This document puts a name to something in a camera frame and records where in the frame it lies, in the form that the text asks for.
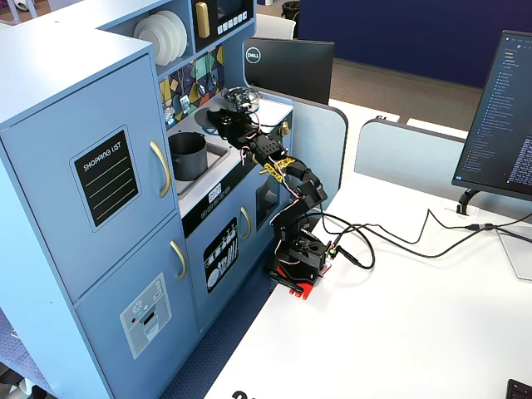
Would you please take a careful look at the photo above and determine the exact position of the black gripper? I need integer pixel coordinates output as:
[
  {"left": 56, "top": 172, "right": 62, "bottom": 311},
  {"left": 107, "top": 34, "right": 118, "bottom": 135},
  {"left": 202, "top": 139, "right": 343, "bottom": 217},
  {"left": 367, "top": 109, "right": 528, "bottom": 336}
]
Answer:
[{"left": 206, "top": 106, "right": 280, "bottom": 165}]

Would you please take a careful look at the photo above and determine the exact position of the glass bowl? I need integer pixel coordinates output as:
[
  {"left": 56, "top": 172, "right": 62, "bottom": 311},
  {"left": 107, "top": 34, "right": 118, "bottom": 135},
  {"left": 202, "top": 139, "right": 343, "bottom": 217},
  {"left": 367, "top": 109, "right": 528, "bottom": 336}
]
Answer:
[{"left": 223, "top": 86, "right": 262, "bottom": 114}]

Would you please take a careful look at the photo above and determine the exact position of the white toy sink basin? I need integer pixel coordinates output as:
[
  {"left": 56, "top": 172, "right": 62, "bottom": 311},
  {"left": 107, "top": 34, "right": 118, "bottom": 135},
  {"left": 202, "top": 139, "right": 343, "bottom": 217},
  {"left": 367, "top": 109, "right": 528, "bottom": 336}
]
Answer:
[{"left": 169, "top": 139, "right": 233, "bottom": 196}]

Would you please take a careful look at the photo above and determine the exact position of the gray toy pot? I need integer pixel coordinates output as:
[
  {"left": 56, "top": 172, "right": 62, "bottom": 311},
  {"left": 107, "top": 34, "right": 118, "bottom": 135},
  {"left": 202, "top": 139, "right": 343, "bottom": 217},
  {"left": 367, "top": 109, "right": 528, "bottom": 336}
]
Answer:
[{"left": 167, "top": 131, "right": 209, "bottom": 182}]

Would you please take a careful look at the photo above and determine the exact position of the black Dell monitor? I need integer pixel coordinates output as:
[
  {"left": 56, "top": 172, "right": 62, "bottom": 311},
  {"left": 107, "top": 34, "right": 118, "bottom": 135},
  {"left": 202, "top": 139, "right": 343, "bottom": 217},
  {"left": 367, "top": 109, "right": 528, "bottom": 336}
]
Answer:
[{"left": 244, "top": 37, "right": 336, "bottom": 106}]

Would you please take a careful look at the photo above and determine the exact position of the white toy plate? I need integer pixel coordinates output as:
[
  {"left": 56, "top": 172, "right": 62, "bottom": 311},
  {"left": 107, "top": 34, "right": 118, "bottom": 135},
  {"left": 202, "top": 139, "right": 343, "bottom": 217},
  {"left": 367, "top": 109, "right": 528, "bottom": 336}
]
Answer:
[
  {"left": 160, "top": 10, "right": 189, "bottom": 59},
  {"left": 147, "top": 12, "right": 182, "bottom": 63},
  {"left": 132, "top": 16, "right": 170, "bottom": 67}
]

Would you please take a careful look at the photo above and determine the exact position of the light blue desk divider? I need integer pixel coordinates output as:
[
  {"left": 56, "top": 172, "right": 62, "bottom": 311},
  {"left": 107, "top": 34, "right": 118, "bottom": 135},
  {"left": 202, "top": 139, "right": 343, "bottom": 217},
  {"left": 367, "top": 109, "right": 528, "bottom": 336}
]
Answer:
[
  {"left": 286, "top": 97, "right": 349, "bottom": 209},
  {"left": 353, "top": 117, "right": 470, "bottom": 209}
]

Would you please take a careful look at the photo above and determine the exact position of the white chair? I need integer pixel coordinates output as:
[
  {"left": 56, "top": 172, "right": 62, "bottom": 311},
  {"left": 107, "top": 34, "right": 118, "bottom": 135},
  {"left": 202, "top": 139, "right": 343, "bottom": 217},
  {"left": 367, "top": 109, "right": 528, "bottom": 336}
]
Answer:
[{"left": 254, "top": 12, "right": 298, "bottom": 41}]

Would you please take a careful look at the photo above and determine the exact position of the black dishwasher rack decal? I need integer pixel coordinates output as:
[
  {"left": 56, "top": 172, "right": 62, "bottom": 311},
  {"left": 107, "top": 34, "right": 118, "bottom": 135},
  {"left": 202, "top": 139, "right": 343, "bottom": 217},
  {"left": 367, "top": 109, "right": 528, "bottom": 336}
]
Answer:
[{"left": 202, "top": 216, "right": 239, "bottom": 294}]

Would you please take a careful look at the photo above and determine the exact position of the blue wooden toy kitchen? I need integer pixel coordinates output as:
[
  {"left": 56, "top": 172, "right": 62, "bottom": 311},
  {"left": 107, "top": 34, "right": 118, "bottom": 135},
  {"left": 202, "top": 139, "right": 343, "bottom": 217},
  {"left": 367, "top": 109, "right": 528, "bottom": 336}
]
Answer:
[{"left": 0, "top": 0, "right": 294, "bottom": 399}]

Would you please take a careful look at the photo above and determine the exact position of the black table clamp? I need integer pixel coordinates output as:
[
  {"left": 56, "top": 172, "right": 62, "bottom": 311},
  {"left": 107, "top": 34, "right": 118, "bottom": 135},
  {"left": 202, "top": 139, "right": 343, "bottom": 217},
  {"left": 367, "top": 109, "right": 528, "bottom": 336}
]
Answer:
[{"left": 268, "top": 269, "right": 304, "bottom": 293}]

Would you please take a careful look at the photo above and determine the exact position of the dark blue partition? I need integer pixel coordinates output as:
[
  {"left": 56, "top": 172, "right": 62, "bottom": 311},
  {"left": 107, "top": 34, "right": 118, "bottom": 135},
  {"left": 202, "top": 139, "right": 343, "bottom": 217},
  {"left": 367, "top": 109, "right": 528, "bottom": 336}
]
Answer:
[{"left": 298, "top": 0, "right": 532, "bottom": 89}]

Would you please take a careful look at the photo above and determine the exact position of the monitor showing code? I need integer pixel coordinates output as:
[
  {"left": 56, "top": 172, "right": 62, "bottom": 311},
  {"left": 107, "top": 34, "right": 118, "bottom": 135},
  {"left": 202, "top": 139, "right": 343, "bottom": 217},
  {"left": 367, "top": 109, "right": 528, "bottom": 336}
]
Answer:
[{"left": 451, "top": 29, "right": 532, "bottom": 201}]

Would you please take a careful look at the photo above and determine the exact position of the silver monitor stand base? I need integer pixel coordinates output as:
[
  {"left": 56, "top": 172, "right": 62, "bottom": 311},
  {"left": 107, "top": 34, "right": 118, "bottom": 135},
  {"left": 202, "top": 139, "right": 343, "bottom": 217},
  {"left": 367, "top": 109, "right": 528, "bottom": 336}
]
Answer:
[{"left": 495, "top": 227, "right": 532, "bottom": 283}]

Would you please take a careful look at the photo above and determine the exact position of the black keyboard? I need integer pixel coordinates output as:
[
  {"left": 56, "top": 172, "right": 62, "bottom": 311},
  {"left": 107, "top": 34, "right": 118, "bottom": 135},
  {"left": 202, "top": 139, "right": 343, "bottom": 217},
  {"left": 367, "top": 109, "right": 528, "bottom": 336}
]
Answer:
[{"left": 505, "top": 378, "right": 532, "bottom": 399}]

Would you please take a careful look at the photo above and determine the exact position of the green wrist camera board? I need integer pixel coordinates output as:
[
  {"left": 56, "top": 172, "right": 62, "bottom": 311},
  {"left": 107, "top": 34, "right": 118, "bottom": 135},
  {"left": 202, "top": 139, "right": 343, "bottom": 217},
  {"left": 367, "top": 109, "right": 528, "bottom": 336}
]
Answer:
[{"left": 226, "top": 91, "right": 249, "bottom": 110}]

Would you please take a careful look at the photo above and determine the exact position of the long gold fridge handle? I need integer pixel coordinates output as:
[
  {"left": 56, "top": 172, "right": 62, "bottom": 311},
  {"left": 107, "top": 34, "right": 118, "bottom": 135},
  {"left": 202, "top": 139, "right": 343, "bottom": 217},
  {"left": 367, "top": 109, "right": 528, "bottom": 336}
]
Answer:
[
  {"left": 149, "top": 140, "right": 173, "bottom": 200},
  {"left": 169, "top": 239, "right": 189, "bottom": 281}
]

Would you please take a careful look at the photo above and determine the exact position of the short gold dishwasher door handle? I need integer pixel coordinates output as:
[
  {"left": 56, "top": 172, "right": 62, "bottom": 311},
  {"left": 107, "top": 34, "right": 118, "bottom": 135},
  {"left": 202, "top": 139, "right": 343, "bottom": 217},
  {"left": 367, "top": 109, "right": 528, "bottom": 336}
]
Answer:
[{"left": 239, "top": 205, "right": 253, "bottom": 242}]

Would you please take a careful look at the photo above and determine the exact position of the gold microwave handle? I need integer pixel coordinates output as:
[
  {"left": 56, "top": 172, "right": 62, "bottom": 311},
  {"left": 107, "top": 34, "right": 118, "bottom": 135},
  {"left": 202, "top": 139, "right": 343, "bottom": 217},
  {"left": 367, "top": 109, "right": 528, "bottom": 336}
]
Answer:
[{"left": 195, "top": 1, "right": 210, "bottom": 39}]

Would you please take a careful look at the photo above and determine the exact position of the red robot base plate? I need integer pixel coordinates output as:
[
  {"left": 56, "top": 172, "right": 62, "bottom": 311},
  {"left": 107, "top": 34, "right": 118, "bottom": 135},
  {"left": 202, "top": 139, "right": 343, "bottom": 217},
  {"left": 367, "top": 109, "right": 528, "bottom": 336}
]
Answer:
[{"left": 269, "top": 259, "right": 332, "bottom": 301}]

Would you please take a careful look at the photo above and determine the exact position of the black looped cable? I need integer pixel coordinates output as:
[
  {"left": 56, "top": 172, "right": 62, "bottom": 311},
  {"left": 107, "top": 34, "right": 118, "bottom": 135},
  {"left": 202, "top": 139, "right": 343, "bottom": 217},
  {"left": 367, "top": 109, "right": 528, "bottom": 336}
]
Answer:
[{"left": 303, "top": 222, "right": 377, "bottom": 270}]

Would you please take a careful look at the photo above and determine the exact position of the thin black cable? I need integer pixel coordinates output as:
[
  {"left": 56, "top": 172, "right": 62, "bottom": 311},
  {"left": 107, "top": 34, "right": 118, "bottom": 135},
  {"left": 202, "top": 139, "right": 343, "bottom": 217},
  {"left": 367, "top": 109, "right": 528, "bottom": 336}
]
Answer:
[{"left": 319, "top": 207, "right": 473, "bottom": 247}]

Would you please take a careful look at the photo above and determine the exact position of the black cable with adapter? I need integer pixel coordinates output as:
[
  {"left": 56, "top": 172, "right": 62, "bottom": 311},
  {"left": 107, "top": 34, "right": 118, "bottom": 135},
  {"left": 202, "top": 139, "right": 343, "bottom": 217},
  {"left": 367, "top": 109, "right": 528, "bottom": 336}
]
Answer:
[{"left": 330, "top": 214, "right": 532, "bottom": 259}]

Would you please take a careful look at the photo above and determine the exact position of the black monitor mount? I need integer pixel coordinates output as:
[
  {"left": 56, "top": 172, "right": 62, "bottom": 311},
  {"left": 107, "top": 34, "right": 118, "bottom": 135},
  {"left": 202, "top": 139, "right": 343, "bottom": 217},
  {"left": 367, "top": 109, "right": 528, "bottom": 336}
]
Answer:
[{"left": 456, "top": 188, "right": 481, "bottom": 216}]

